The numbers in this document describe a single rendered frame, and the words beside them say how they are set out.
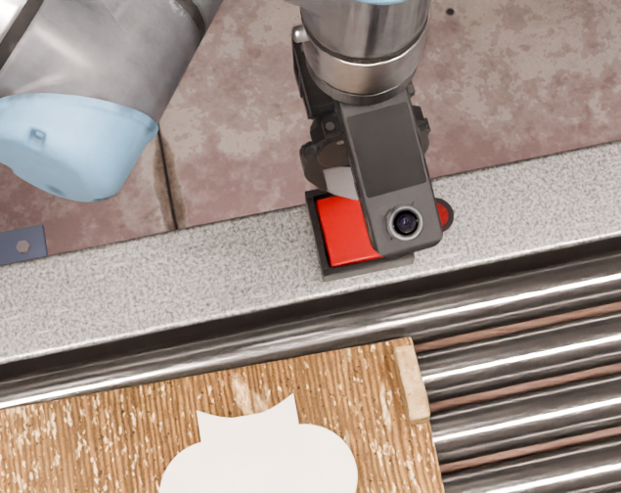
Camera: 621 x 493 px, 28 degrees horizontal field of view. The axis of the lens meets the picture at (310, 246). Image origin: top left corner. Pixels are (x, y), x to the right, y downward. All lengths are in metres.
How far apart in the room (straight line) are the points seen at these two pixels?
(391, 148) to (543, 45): 1.40
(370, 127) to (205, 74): 1.35
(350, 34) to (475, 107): 1.42
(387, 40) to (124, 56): 0.16
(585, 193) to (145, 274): 0.37
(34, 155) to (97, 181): 0.03
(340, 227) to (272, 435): 0.18
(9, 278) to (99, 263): 0.07
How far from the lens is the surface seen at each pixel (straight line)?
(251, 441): 0.94
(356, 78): 0.72
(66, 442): 0.97
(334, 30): 0.68
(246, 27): 2.15
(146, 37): 0.62
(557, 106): 2.12
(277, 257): 1.01
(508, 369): 0.99
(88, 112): 0.60
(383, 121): 0.78
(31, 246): 2.03
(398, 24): 0.68
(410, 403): 0.93
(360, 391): 0.96
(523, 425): 0.98
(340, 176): 0.88
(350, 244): 1.00
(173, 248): 1.02
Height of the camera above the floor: 1.87
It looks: 71 degrees down
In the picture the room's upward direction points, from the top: 2 degrees counter-clockwise
